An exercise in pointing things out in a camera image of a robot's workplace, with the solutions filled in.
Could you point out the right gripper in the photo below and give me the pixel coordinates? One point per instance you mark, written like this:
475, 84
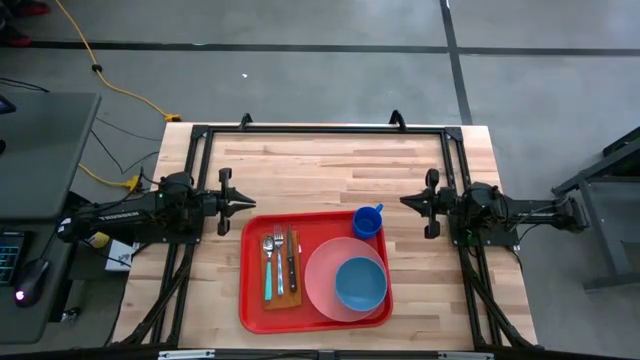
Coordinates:
432, 202

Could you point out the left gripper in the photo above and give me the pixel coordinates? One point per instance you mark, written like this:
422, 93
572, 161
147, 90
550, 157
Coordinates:
225, 205

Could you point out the blue bowl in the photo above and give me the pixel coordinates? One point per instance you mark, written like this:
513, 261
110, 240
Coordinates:
361, 284

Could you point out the orange cloth napkin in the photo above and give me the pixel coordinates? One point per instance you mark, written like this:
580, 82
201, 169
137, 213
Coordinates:
282, 302

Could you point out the pink plate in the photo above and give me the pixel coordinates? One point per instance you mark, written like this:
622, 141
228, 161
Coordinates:
320, 280

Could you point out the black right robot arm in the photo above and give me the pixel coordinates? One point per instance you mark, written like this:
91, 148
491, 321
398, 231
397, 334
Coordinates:
530, 215

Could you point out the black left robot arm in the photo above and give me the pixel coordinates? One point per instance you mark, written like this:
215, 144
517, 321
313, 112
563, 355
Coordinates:
125, 216

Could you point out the red plastic tray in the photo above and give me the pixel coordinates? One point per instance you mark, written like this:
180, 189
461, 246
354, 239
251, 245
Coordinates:
325, 225

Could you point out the black table clamp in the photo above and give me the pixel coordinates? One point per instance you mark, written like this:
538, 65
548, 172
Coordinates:
400, 120

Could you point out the white box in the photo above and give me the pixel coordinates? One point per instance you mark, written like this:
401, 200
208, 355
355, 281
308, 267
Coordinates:
120, 255

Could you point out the yellow object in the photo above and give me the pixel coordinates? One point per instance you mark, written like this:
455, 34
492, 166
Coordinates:
100, 240

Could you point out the dark grey metal cart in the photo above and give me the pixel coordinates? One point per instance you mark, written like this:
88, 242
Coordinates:
610, 220

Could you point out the grey desk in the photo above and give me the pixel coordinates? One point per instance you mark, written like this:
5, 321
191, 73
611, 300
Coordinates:
45, 160

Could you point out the black computer mouse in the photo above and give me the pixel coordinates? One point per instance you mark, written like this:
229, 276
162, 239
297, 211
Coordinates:
32, 280

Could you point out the black keyboard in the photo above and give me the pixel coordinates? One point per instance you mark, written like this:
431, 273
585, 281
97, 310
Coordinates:
11, 257

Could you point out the red object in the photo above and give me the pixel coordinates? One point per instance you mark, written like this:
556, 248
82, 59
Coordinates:
35, 7
20, 41

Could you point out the black aluminium table frame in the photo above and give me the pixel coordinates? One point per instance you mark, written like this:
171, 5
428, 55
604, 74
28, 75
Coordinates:
325, 130

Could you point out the silver aluminium bracket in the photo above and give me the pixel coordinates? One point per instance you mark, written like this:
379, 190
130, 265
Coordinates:
465, 356
185, 355

